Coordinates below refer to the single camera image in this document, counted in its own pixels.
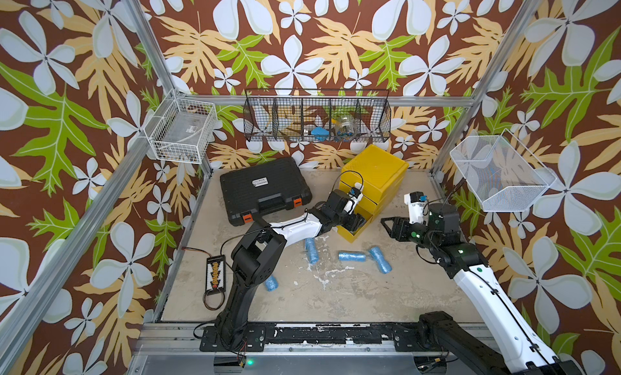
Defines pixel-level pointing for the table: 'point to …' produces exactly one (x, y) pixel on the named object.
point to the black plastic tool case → (253, 191)
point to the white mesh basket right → (501, 174)
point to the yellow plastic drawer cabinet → (373, 179)
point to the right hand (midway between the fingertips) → (386, 219)
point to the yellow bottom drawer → (347, 233)
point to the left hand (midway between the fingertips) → (360, 212)
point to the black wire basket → (317, 115)
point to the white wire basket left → (182, 129)
